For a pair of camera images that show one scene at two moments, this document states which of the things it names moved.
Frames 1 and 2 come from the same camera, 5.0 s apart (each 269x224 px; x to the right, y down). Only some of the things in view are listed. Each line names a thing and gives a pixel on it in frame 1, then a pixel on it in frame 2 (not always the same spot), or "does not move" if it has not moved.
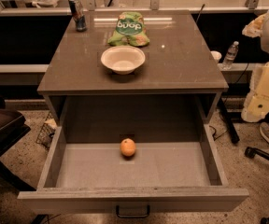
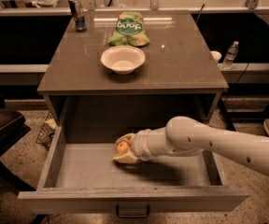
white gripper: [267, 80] → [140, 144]
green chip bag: [130, 30] does not move
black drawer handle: [133, 216] does not move
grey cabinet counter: [179, 81] does not move
